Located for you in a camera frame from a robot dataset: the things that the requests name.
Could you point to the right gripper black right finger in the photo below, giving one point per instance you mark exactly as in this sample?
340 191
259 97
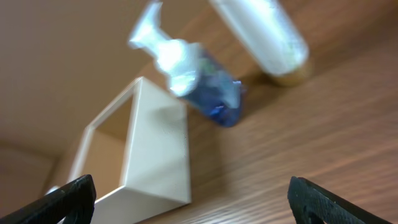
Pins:
311 204

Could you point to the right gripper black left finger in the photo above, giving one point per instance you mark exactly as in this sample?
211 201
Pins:
73 203

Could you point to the blue spray bottle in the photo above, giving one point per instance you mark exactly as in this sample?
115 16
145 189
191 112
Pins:
191 73

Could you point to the white tube with gold cap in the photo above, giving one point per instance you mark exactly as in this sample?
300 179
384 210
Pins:
269 35

